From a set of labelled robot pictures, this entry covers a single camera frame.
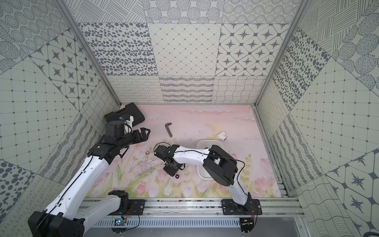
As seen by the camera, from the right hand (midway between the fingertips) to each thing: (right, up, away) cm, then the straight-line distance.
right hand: (175, 170), depth 86 cm
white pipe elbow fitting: (+30, +19, +14) cm, 38 cm away
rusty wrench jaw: (-7, +21, +18) cm, 28 cm away
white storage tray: (+16, 0, -5) cm, 17 cm away
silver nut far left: (-19, +9, +7) cm, 22 cm away
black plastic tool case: (-37, +38, +25) cm, 59 cm away
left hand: (-17, +25, -9) cm, 32 cm away
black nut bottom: (+1, -3, -2) cm, 4 cm away
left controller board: (-26, -20, -15) cm, 36 cm away
